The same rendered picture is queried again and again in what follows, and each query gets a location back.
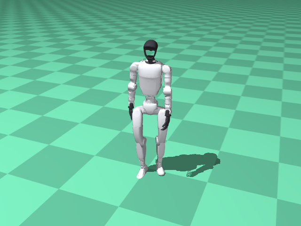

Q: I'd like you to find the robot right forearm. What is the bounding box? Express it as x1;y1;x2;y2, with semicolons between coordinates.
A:
128;89;135;105

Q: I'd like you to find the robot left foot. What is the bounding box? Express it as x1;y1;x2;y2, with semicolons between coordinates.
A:
156;163;165;176

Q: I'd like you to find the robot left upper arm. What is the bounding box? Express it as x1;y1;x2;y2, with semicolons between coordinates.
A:
161;64;172;95

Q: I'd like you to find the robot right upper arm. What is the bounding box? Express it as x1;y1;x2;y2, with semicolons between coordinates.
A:
128;62;140;91

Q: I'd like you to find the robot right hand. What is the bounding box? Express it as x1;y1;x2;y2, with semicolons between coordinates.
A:
128;103;134;120

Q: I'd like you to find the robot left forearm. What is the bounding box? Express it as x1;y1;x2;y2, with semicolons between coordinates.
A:
164;89;172;114

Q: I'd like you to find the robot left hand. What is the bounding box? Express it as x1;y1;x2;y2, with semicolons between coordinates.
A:
161;110;171;130

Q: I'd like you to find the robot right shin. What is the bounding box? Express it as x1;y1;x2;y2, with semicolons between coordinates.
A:
136;143;146;169

